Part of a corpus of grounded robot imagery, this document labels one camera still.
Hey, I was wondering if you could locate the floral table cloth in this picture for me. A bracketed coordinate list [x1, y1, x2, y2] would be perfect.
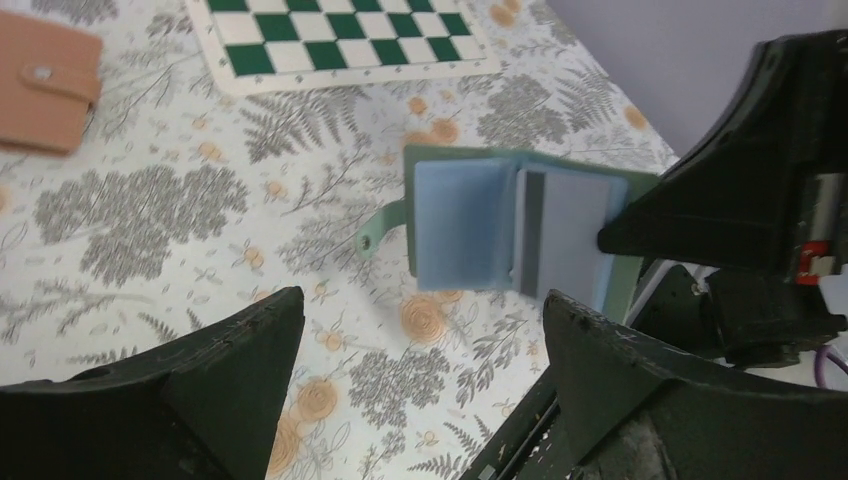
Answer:
[1, 1, 675, 479]

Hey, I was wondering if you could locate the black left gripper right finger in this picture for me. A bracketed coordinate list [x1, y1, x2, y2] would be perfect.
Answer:
[543, 291, 847, 479]

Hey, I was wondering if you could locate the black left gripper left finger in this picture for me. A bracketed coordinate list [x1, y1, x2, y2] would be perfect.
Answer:
[1, 287, 305, 479]

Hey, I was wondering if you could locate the green card holder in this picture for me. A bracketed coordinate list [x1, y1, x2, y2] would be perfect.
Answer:
[355, 145, 658, 322]

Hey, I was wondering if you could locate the brown leather wallet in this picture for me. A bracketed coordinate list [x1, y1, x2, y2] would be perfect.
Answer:
[1, 10, 103, 156]

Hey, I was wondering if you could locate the green white chess mat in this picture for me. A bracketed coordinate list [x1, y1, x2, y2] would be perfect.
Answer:
[185, 0, 501, 96]

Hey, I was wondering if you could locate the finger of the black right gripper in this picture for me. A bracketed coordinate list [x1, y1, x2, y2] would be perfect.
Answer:
[597, 30, 847, 269]

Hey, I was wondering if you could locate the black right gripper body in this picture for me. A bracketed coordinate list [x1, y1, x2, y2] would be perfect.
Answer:
[625, 173, 847, 368]

